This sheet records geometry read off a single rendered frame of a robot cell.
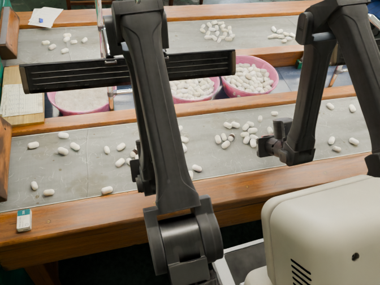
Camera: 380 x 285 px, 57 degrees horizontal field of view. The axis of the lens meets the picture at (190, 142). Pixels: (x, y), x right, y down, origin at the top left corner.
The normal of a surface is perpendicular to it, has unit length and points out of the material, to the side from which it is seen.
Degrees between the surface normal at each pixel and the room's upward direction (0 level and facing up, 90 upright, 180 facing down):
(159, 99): 33
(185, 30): 0
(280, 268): 90
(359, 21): 27
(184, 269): 37
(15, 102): 0
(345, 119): 0
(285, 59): 90
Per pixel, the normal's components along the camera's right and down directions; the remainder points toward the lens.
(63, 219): 0.10, -0.65
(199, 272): 0.18, -0.05
